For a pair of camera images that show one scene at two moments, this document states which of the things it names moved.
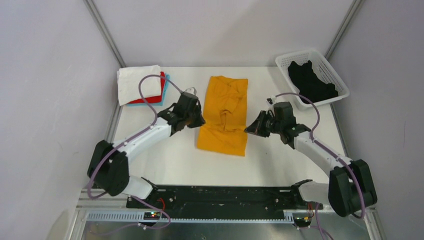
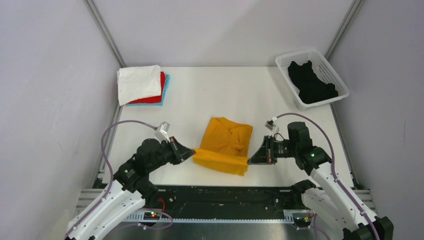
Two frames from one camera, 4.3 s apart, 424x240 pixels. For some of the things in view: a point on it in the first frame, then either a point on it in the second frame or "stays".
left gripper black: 200,121 -> 181,153
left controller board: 152,215 stays
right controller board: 302,222 stays
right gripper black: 257,127 -> 265,154
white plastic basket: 323,70 stays
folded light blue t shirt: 167,77 stays
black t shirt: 309,84 stays
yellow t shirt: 225,120 -> 225,145
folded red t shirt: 155,99 stays
